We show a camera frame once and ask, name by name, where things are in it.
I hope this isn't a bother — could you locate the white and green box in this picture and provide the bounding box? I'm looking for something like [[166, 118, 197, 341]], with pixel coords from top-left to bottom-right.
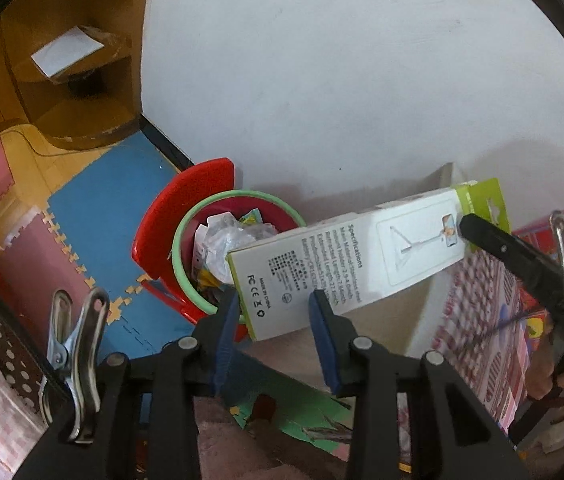
[[224, 177, 514, 342]]

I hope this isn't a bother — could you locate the green foam floor mat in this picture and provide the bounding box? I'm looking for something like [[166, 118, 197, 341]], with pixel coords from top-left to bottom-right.
[[232, 390, 359, 447]]

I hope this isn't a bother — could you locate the red bin with green rim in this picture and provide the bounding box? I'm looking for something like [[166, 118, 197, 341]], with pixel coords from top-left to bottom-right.
[[171, 189, 309, 327]]

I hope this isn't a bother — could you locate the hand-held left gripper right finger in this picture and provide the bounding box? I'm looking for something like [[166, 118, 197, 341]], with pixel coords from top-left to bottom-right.
[[308, 290, 530, 480]]

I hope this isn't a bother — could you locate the white paper sheet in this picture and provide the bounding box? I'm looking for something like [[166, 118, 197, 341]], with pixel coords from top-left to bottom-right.
[[29, 25, 109, 79]]

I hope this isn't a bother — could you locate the red plastic chair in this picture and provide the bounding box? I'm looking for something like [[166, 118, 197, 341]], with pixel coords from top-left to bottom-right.
[[131, 157, 239, 327]]

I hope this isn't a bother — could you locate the clear plastic wrap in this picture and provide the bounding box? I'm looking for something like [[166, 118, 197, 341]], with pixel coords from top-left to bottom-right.
[[194, 212, 281, 282]]

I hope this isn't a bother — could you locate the patchwork heart bed sheet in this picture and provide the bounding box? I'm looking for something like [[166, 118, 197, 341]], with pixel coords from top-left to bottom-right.
[[437, 245, 551, 437]]

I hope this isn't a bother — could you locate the blue foam floor mat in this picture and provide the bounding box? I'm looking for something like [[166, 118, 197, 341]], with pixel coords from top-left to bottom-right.
[[46, 130, 199, 362]]

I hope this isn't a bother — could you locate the pink foam floor mat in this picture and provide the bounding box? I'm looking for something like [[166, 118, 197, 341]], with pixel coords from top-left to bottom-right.
[[0, 139, 94, 312]]

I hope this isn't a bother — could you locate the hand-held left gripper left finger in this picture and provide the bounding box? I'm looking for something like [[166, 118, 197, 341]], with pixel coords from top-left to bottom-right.
[[14, 290, 241, 480]]

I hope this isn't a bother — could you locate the teal wet wipes packet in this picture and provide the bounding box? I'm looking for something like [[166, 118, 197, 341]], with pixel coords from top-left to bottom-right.
[[197, 209, 265, 293]]

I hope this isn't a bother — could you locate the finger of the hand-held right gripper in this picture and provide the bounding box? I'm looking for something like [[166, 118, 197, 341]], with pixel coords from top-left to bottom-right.
[[459, 213, 564, 312]]

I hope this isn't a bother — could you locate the brown wooden cabinet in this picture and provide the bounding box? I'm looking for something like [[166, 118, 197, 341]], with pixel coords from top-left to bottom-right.
[[0, 0, 156, 152]]

